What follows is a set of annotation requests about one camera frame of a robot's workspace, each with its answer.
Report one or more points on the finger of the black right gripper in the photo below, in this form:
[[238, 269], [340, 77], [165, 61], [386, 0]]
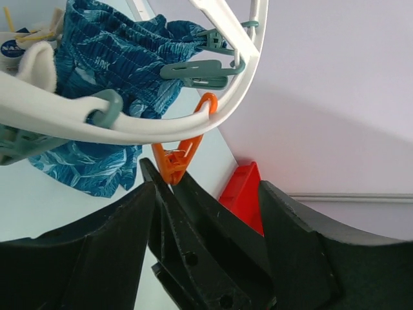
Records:
[[186, 269], [238, 249]]

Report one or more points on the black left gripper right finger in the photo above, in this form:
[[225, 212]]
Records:
[[317, 262]]

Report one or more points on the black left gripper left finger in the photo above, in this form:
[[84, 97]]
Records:
[[92, 263]]

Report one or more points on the orange clothes peg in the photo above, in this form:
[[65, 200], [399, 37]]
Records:
[[172, 164]]

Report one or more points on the teal clothes peg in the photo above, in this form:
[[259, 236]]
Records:
[[204, 74], [216, 40], [18, 144]]

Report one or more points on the white round clip hanger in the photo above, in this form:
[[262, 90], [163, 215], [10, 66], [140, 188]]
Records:
[[194, 112]]

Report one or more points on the white sock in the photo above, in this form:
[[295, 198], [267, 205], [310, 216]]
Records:
[[29, 54]]

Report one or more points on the red plastic tray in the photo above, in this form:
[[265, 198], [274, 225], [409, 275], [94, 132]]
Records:
[[240, 196]]

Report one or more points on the blue patterned cloth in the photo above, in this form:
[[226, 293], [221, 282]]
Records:
[[101, 49]]

